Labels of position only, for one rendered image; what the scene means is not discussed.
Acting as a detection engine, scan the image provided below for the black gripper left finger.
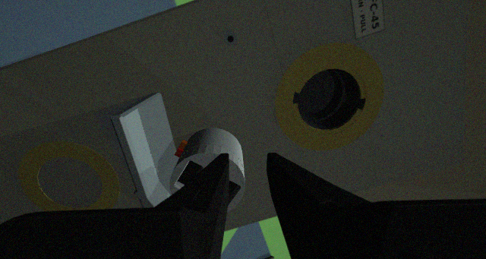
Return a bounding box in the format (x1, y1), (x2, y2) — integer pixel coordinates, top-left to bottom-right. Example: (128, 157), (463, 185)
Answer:
(0, 153), (229, 259)

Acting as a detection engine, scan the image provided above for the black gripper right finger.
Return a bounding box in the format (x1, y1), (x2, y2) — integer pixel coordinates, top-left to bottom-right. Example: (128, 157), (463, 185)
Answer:
(267, 153), (486, 259)

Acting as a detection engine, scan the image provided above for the grey service panel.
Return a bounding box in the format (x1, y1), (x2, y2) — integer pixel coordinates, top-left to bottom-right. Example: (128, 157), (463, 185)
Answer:
(0, 0), (469, 231)

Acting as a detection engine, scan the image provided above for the grey cylinder with two slots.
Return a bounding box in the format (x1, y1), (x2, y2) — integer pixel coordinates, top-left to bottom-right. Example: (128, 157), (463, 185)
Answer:
(170, 128), (245, 212)

